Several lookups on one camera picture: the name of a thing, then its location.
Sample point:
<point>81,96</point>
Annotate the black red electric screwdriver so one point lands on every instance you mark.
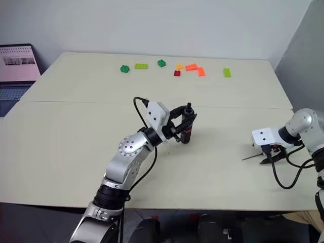
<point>186,132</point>

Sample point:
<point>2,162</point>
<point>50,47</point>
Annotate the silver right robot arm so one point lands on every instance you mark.
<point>307,126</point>

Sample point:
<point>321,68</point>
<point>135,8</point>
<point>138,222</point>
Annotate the red toy brick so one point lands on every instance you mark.
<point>177,73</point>

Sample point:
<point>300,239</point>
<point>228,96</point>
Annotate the dark green toy brick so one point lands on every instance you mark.
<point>161,63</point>
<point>124,68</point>

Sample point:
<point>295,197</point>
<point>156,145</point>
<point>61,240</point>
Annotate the yellow toy brick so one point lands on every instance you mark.
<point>179,66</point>

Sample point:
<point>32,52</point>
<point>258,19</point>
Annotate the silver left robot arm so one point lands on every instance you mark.
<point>121,167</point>

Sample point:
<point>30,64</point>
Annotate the open laptop computer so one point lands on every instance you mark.
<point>17,65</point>

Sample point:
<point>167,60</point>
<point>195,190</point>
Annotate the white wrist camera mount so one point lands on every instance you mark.
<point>263,136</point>
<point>155,115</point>

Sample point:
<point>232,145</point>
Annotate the orange toy brick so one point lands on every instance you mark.
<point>191,67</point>
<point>201,72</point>

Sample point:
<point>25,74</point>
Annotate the thin metal screwdriver bit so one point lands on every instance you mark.
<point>250,157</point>

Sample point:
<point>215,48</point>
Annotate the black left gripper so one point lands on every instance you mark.
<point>170,131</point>

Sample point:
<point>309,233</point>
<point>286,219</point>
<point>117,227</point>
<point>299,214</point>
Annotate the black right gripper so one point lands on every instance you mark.
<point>274,150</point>

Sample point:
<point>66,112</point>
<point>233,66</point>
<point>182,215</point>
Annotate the lime green toy brick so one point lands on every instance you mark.
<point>227,73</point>
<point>141,66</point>

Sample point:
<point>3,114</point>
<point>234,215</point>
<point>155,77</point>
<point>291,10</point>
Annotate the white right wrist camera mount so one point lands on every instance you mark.
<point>263,136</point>

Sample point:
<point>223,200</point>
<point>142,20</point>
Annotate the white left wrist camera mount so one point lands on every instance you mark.
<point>155,115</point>

